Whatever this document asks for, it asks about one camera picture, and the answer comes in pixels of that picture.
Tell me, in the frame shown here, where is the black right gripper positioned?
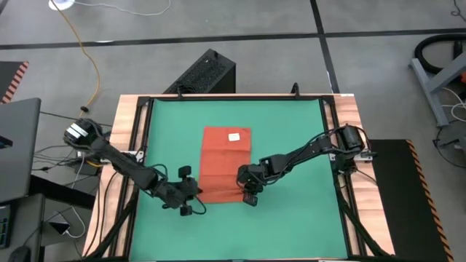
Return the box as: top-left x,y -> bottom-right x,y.
236,163 -> 265,207

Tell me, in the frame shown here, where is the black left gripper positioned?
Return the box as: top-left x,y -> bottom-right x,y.
159,165 -> 202,218

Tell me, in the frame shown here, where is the orange towel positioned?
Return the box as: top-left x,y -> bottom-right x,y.
198,125 -> 253,205

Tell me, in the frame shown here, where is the green table mat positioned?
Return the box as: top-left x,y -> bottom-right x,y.
129,98 -> 350,260

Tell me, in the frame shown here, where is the black power brick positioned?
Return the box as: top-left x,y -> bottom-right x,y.
74,161 -> 101,178

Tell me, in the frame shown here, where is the black computer tower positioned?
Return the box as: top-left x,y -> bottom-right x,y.
162,48 -> 237,95

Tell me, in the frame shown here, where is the black shelf board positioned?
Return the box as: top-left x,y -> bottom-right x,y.
28,174 -> 96,210

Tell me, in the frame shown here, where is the black smartphone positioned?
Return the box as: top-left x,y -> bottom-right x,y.
49,220 -> 72,237

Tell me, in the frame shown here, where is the large black hazard-striped floor mat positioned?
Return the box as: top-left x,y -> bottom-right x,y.
370,139 -> 455,262

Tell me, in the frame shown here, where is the grey flat panel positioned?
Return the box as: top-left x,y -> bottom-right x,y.
0,97 -> 42,204

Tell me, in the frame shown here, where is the black computer mouse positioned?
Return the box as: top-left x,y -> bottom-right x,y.
7,245 -> 32,262

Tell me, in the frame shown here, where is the grey metal stand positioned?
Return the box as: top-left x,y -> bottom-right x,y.
409,50 -> 466,127

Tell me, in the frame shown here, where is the small black hazard-striped floor mat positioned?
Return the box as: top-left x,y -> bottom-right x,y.
0,60 -> 30,105

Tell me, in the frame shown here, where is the white round disc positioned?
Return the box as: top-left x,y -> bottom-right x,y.
48,0 -> 76,11

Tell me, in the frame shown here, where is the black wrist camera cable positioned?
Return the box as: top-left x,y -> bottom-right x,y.
191,195 -> 208,216

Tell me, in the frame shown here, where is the black metal table frame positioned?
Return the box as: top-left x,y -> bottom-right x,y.
85,82 -> 394,262

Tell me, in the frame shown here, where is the yellow extension cable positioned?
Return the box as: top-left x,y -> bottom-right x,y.
50,0 -> 106,168

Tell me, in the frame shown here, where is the white cable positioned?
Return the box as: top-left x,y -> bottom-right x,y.
74,0 -> 172,17

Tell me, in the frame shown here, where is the black hose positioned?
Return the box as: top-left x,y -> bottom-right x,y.
414,33 -> 466,76

